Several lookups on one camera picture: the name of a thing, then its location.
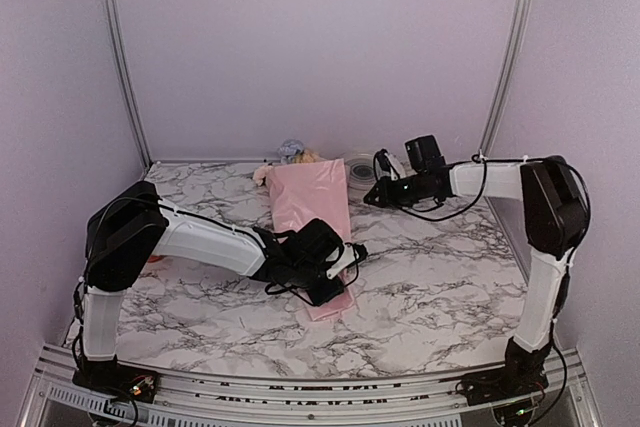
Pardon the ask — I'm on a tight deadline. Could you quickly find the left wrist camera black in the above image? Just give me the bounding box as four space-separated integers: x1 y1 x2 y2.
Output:
325 243 368 279

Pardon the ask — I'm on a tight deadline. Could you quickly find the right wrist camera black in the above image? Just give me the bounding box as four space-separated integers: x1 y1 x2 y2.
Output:
372 149 406 181

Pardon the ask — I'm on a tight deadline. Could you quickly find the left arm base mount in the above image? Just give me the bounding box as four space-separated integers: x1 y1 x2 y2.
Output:
72 361 159 403

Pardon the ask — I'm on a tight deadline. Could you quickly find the pink rose fake flower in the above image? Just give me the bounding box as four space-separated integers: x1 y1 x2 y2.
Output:
252 148 324 186

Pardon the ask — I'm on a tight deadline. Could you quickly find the pink wrapping paper sheet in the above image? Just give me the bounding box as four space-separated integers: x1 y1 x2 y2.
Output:
266 159 355 322

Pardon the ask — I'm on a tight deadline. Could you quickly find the right aluminium frame post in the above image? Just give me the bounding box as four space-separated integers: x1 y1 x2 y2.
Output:
476 0 532 154

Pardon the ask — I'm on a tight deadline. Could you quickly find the aluminium front rail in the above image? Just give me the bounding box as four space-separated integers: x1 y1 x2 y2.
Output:
17 345 602 426

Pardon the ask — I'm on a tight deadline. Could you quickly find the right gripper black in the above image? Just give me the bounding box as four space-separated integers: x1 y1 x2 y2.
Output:
364 172 433 209

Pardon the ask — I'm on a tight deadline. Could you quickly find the left aluminium frame post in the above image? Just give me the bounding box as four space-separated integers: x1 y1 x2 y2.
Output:
102 0 152 169

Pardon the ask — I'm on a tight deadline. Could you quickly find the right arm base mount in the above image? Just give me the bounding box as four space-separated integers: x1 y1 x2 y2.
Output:
455 367 549 406

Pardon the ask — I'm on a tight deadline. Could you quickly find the blue white fake flower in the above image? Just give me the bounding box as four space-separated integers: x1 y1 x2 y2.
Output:
277 139 305 164

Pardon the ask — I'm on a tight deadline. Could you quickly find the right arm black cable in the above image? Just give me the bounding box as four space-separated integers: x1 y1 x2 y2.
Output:
374 149 591 248

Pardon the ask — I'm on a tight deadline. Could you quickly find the aluminium frame post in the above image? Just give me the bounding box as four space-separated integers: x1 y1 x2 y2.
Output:
476 0 532 154
102 0 152 169

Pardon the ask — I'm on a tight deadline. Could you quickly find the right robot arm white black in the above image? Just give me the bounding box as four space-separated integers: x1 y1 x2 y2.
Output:
364 135 591 395

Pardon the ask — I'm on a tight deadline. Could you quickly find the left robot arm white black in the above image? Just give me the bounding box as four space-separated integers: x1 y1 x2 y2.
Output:
72 181 368 392

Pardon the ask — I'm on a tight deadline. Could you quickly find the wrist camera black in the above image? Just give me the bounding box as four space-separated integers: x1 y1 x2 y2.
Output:
325 243 368 279
372 149 406 181

